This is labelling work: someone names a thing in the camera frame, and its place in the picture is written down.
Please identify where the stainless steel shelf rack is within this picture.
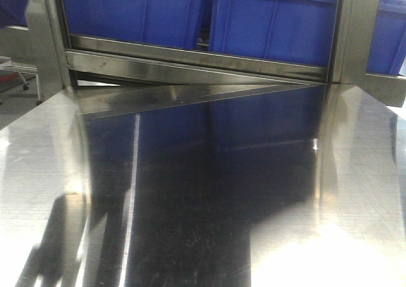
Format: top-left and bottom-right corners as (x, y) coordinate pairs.
(0, 0), (406, 119)

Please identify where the blue bin centre left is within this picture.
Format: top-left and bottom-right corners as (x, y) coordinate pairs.
(62, 0), (204, 50)

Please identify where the blue bin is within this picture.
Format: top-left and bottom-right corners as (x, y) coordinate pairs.
(62, 0), (204, 50)
(209, 0), (337, 67)
(367, 0), (405, 76)
(1, 0), (29, 28)

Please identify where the blue bin centre right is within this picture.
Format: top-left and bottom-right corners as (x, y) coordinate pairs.
(209, 0), (337, 67)

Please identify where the wheeled metal cart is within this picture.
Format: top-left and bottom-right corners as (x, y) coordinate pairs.
(1, 56), (44, 105)

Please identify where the blue bin far right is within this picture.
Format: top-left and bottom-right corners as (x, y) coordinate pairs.
(367, 0), (405, 76)

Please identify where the blue bin far left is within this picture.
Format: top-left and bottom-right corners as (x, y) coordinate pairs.
(1, 0), (29, 28)

